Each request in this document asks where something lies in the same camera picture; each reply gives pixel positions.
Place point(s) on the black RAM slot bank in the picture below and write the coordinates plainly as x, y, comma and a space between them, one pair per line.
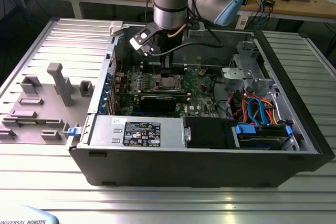
179, 69
157, 92

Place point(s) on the blue plastic latch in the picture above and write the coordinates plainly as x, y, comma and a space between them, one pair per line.
73, 131

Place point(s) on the silver metal drive cage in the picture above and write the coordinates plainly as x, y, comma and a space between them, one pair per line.
231, 77

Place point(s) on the green RAM stick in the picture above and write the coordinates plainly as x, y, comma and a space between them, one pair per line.
29, 122

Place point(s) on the white power adapter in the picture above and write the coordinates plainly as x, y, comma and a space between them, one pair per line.
242, 26

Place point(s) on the pale blue teach pendant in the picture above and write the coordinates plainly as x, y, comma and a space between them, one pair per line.
26, 216

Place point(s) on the metal locking lever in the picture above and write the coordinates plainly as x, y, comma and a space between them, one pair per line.
153, 69

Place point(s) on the CPU socket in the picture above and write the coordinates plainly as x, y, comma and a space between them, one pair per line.
156, 86

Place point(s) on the hard disk in blue carrier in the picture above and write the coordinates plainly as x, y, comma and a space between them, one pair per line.
246, 130

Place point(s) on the green motherboard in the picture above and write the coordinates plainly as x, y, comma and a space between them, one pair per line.
199, 90

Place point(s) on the black PC case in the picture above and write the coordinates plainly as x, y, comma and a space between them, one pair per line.
183, 166

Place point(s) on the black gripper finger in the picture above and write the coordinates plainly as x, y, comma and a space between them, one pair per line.
167, 72

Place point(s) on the black graphics card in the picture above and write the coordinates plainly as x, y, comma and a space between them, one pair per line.
157, 103

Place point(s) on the small black box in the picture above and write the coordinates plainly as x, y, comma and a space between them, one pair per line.
269, 2

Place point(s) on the silver power supply unit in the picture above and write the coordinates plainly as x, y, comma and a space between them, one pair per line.
105, 132

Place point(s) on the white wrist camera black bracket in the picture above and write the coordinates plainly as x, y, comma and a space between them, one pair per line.
140, 41

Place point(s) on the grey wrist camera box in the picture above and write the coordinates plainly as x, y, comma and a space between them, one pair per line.
196, 33

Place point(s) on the black drive bay box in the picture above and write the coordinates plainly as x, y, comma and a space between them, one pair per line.
207, 132

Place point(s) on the grey parts rack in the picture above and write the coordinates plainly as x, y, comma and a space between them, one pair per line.
47, 111

